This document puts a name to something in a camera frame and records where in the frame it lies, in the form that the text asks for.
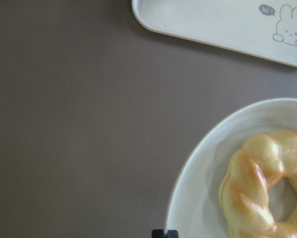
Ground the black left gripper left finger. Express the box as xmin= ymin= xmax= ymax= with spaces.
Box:
xmin=151 ymin=229 xmax=165 ymax=238

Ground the white round plate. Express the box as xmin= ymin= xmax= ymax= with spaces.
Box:
xmin=165 ymin=98 xmax=297 ymax=238

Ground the twisted glazed donut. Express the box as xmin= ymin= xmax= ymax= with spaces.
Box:
xmin=219 ymin=129 xmax=297 ymax=238

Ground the cream rabbit tray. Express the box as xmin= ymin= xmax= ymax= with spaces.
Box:
xmin=131 ymin=0 xmax=297 ymax=67

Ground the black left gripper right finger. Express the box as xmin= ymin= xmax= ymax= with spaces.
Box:
xmin=166 ymin=230 xmax=178 ymax=238

